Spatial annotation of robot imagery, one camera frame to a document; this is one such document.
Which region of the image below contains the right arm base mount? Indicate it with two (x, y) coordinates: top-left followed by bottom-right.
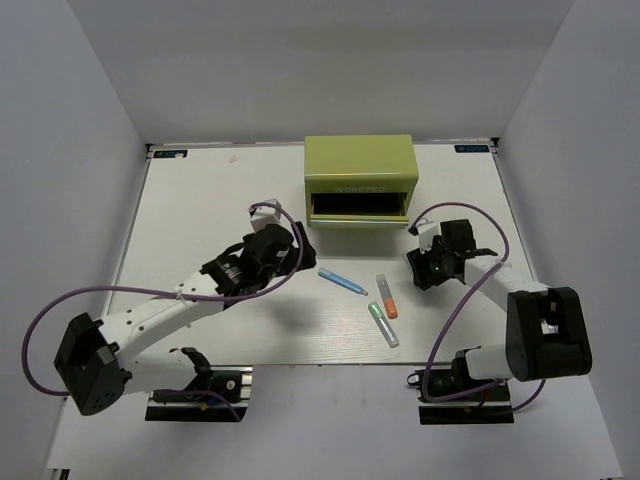
(406, 368), (514, 426)

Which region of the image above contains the orange cap lead case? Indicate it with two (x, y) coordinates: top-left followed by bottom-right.
(375, 274), (398, 319)

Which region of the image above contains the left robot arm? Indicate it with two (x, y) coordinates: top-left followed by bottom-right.
(54, 221), (316, 416)

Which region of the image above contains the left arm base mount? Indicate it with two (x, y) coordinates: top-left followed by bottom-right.
(145, 366), (253, 423)

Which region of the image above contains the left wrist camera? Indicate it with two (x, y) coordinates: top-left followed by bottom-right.
(249, 199), (281, 232)

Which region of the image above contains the green metal drawer box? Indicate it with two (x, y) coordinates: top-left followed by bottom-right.
(304, 134), (419, 229)

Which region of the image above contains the left blue corner label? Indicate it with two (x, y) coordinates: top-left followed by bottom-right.
(153, 149), (188, 159)

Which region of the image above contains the green cap lead case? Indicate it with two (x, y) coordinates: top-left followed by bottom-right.
(368, 302), (399, 348)

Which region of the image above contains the blue corner label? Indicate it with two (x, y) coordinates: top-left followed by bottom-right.
(153, 149), (188, 159)
(454, 144), (490, 153)

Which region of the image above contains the right blue corner label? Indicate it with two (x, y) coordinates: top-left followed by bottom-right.
(454, 144), (490, 153)

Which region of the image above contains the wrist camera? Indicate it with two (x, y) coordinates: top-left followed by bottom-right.
(249, 199), (281, 232)
(409, 218), (440, 253)

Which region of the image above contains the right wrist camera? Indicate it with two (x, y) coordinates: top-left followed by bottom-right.
(409, 218), (440, 253)

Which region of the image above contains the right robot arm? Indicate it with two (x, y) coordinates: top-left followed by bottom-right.
(406, 219), (593, 403)

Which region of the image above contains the blue utility knife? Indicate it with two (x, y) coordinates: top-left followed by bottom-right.
(318, 268), (368, 296)

